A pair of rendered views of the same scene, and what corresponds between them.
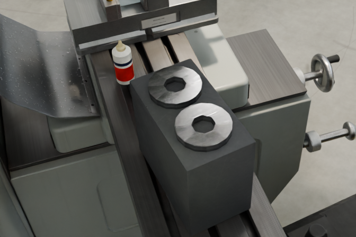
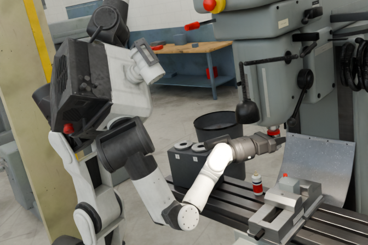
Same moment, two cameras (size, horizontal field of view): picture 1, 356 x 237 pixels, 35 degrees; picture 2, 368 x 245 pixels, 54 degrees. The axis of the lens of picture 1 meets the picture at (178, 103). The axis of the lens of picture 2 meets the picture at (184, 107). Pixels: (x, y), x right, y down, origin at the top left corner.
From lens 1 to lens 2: 2.11 m
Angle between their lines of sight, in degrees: 111
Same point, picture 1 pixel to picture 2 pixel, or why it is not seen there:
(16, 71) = (303, 171)
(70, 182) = not seen: hidden behind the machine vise
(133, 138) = (230, 181)
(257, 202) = (172, 187)
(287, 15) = not seen: outside the picture
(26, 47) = (325, 186)
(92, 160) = not seen: hidden behind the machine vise
